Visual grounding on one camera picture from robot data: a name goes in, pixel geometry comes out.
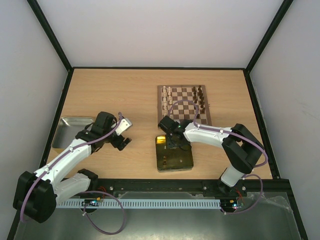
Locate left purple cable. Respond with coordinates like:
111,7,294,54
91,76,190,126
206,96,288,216
20,111,125,223

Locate wooden chess board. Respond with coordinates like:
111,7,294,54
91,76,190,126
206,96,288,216
157,84,212,125

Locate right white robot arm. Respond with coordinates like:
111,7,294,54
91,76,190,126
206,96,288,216
158,115,268,196

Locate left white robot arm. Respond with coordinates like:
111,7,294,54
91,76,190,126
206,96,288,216
13,111,132,223

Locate black aluminium frame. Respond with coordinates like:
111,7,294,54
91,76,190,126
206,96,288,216
4,0,311,240

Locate gold metal tin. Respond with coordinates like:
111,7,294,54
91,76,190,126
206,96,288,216
155,135,194,172

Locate dark chess pieces on board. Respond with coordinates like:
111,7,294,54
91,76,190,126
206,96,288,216
192,85,206,119

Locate silver metal tray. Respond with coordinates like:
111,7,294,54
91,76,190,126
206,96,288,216
51,116,94,153

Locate white slotted cable duct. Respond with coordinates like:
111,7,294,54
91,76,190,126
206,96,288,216
57,198,221,210

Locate metal base plate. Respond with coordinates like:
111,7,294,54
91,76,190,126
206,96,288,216
14,192,301,240

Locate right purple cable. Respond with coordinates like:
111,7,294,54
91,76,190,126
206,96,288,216
166,99,269,168

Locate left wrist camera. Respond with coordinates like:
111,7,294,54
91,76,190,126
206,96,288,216
115,118,132,136

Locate purple cable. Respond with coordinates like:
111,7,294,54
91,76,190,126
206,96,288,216
20,111,125,223
166,99,269,168

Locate dark chess pieces in tin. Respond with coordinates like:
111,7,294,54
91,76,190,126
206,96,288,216
163,156,167,167

